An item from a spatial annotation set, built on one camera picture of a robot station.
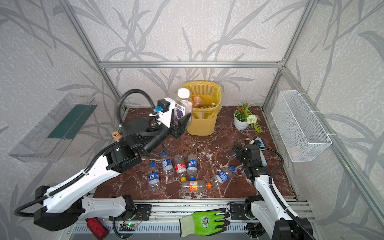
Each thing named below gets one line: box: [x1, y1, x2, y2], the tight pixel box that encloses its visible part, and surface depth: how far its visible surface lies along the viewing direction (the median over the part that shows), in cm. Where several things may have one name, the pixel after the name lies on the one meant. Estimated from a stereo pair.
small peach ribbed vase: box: [112, 131, 122, 142], surface depth 92 cm
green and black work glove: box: [179, 208, 231, 238], surface depth 71 cm
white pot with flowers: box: [234, 102, 263, 134], surface depth 98 cm
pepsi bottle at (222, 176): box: [210, 165, 236, 186], surface depth 83 cm
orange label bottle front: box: [181, 180, 212, 193], surface depth 82 cm
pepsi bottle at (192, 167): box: [187, 153, 198, 181], surface depth 87 cm
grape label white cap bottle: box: [174, 88, 193, 128], surface depth 52 cm
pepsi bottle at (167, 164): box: [161, 151, 175, 174], surface depth 87 cm
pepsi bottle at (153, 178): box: [148, 162, 160, 192], surface depth 82 cm
